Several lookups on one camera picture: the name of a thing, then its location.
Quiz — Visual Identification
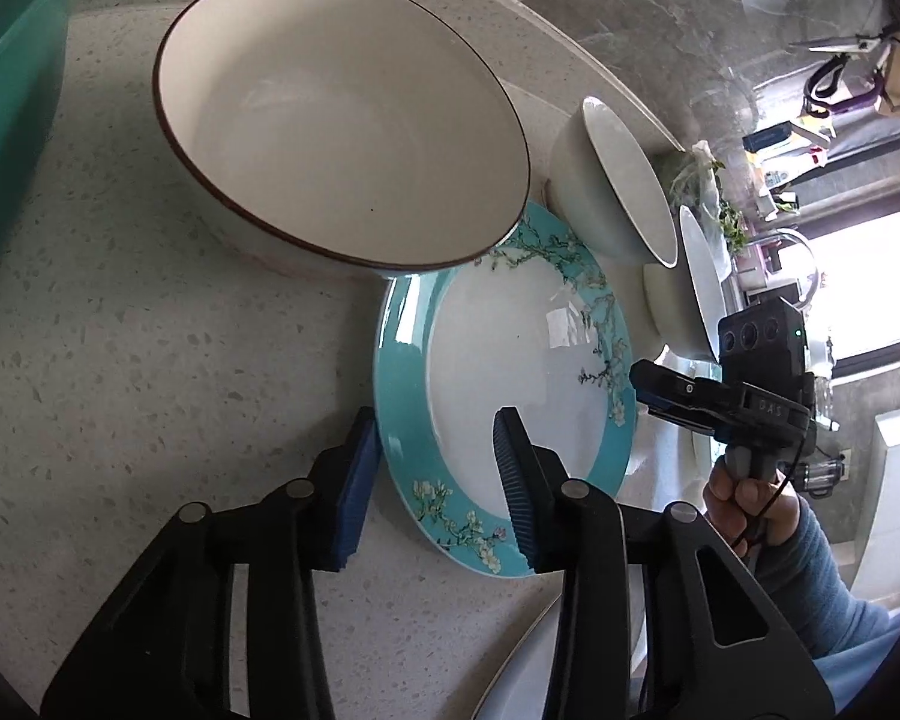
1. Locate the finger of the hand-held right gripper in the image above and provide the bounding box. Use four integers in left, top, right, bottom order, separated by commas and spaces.
630, 360, 740, 410
640, 392, 725, 436

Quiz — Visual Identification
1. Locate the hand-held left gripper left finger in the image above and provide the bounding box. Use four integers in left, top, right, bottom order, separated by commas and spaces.
41, 405, 383, 720

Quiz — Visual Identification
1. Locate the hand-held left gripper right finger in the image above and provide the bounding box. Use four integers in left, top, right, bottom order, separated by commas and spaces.
493, 406, 837, 720

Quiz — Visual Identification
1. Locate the wide white bowl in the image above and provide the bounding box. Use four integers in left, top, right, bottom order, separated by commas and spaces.
643, 206, 728, 361

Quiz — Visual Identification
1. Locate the teal floral plate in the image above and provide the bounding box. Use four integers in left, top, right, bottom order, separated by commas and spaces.
373, 199, 638, 577

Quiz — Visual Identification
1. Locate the large white bowl brown rim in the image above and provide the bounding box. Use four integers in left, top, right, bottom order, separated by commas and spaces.
152, 0, 533, 280

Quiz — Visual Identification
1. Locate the person's right forearm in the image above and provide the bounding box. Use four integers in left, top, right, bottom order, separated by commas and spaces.
750, 499, 900, 720

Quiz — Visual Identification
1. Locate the person's right hand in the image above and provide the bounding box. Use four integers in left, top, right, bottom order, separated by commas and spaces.
703, 456, 803, 550

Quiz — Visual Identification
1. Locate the chrome faucet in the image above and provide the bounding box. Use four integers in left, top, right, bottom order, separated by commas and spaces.
750, 229, 824, 302

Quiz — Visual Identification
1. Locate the window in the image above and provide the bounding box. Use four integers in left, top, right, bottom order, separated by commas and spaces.
791, 195, 900, 374

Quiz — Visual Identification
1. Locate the plain white plate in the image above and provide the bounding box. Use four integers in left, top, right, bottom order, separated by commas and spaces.
472, 594, 571, 720

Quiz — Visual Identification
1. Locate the clutter of shelf packages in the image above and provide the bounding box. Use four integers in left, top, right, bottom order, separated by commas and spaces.
741, 118, 835, 220

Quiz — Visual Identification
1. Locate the small white bowl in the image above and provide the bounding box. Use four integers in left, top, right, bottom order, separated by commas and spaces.
547, 96, 680, 269

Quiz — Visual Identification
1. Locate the white purple appliance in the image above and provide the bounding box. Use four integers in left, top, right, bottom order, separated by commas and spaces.
791, 15, 900, 128

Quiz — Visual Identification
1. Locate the teal colander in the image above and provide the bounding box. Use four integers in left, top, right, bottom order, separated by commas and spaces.
0, 0, 72, 192

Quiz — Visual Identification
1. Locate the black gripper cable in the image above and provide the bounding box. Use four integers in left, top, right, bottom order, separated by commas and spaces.
726, 439, 809, 550

